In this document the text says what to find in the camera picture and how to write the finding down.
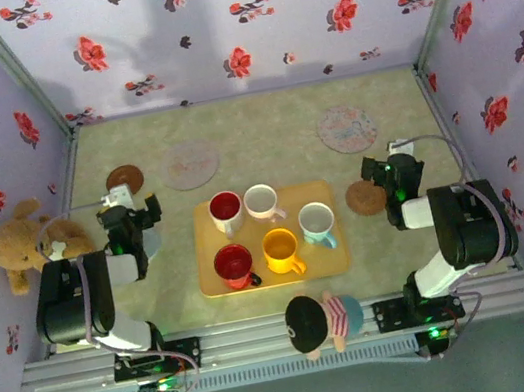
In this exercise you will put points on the round cork coaster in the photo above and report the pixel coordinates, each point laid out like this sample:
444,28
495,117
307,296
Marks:
364,199

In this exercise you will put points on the dark brown round coaster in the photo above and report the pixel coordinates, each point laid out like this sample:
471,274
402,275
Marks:
129,175

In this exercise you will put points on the large colourful floral coaster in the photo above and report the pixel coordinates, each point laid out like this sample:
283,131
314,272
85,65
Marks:
347,129

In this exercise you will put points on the large grey pink coaster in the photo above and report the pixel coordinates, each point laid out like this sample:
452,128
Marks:
190,165

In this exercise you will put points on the light blue cup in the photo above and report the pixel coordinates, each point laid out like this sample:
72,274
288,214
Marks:
316,219

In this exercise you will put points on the white cup red inside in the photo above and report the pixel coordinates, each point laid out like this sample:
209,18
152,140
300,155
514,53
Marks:
226,206

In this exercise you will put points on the pale pink cup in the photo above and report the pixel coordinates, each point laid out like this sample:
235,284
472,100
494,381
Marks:
260,200

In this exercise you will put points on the yellow cup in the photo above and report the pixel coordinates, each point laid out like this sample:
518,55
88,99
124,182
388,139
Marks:
280,248

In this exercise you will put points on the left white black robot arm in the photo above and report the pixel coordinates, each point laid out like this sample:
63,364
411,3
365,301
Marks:
73,305

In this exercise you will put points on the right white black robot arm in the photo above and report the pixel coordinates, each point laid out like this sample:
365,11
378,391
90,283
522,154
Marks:
471,230

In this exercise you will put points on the light wooden tray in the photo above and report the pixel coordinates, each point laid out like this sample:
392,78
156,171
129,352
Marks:
325,266

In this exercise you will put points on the brown teddy bear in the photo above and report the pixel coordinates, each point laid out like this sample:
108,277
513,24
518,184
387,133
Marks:
17,249

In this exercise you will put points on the doll with black hair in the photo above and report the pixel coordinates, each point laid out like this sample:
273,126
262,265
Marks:
309,319

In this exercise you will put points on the right controller board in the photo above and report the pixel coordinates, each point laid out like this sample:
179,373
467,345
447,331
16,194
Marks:
434,334

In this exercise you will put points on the controller board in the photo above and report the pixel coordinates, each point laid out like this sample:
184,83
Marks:
161,388
434,334

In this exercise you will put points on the left controller board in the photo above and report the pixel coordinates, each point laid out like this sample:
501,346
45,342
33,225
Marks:
161,388

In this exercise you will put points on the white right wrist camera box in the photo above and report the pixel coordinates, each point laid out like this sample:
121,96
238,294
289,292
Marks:
400,147

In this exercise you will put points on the aluminium side rail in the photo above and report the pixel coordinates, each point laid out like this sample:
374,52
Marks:
68,169
440,114

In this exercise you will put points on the aluminium front rail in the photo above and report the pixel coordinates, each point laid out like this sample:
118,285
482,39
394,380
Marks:
266,337

